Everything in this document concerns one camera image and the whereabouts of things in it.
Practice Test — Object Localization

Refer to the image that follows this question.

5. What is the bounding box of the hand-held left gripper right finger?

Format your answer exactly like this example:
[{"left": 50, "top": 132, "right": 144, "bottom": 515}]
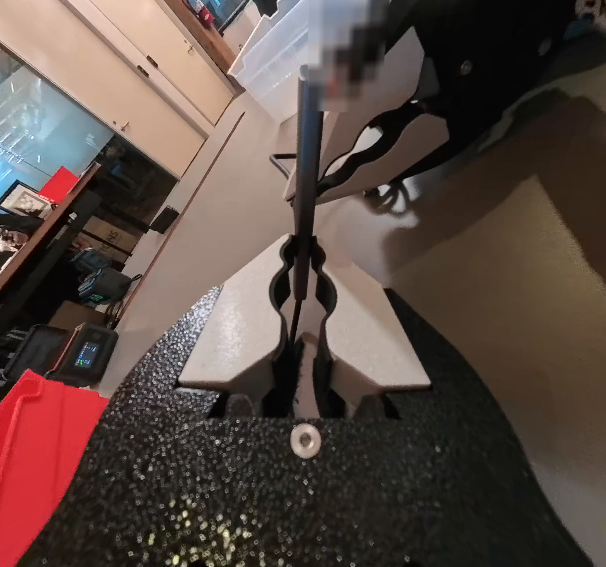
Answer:
[{"left": 310, "top": 235, "right": 432, "bottom": 411}]

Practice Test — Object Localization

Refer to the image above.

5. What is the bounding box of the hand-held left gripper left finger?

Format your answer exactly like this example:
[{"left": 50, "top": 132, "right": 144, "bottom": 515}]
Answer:
[{"left": 179, "top": 233, "right": 299, "bottom": 407}]

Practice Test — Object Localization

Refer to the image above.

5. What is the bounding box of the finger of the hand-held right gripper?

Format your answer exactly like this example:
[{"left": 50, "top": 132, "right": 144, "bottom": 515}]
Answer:
[
  {"left": 323, "top": 27, "right": 426, "bottom": 173},
  {"left": 283, "top": 113, "right": 449, "bottom": 204}
]

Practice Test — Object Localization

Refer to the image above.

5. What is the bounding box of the thin black hub cable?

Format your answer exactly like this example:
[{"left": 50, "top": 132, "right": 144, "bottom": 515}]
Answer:
[{"left": 285, "top": 298, "right": 304, "bottom": 355}]

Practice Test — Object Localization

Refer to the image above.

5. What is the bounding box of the black usb cable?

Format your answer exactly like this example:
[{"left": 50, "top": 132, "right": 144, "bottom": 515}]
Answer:
[{"left": 269, "top": 152, "right": 419, "bottom": 217}]

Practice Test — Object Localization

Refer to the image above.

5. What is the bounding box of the small black device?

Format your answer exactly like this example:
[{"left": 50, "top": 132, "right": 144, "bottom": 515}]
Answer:
[{"left": 151, "top": 205, "right": 181, "bottom": 235}]

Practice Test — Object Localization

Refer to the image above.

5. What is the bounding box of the white plastic bin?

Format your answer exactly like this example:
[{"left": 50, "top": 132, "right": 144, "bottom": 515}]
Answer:
[{"left": 227, "top": 0, "right": 394, "bottom": 123}]

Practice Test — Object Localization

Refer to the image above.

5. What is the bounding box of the black battery charger device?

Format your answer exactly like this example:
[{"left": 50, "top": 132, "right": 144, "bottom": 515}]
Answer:
[{"left": 71, "top": 247, "right": 143, "bottom": 308}]

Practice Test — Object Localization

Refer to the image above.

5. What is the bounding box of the black power station with screen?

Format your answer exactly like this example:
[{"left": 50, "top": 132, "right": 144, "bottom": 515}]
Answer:
[{"left": 45, "top": 322, "right": 119, "bottom": 386}]

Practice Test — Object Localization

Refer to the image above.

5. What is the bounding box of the printed cardboard box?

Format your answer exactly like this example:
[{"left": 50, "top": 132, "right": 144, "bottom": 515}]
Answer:
[{"left": 76, "top": 219, "right": 145, "bottom": 265}]

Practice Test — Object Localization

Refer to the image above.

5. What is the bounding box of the plain cardboard box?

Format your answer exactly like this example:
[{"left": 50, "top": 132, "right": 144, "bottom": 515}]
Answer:
[{"left": 49, "top": 299, "right": 114, "bottom": 331}]

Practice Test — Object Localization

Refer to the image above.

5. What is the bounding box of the black hard case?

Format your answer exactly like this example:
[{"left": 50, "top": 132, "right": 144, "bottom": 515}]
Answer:
[{"left": 0, "top": 323, "right": 79, "bottom": 381}]

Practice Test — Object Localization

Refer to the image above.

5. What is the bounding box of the red fire extinguisher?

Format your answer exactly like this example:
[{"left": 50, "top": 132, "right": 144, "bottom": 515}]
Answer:
[{"left": 176, "top": 0, "right": 215, "bottom": 29}]

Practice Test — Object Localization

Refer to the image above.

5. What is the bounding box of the wooden desk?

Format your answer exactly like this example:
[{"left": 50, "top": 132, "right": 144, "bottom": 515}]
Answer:
[{"left": 0, "top": 162, "right": 102, "bottom": 336}]

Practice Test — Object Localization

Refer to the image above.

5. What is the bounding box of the red box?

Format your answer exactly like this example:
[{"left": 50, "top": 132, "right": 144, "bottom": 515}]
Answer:
[{"left": 38, "top": 166, "right": 81, "bottom": 205}]

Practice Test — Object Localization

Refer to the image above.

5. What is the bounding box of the red plastic bin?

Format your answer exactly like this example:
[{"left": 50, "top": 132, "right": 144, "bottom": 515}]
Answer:
[{"left": 0, "top": 369, "right": 110, "bottom": 567}]

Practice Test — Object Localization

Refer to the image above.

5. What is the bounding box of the framed marker tag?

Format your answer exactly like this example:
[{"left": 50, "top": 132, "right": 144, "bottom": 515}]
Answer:
[{"left": 0, "top": 180, "right": 53, "bottom": 220}]

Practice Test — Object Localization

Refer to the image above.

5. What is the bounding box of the beige cabinet door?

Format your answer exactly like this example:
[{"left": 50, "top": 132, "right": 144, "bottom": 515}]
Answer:
[
  {"left": 47, "top": 0, "right": 236, "bottom": 127},
  {"left": 0, "top": 0, "right": 209, "bottom": 180}
]

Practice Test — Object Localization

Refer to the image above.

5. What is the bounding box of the glass partition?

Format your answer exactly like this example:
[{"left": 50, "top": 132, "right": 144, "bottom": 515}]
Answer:
[{"left": 0, "top": 42, "right": 181, "bottom": 208}]

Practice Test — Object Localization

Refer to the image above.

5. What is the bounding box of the wooden post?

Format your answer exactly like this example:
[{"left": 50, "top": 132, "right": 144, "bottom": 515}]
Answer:
[{"left": 125, "top": 0, "right": 245, "bottom": 99}]

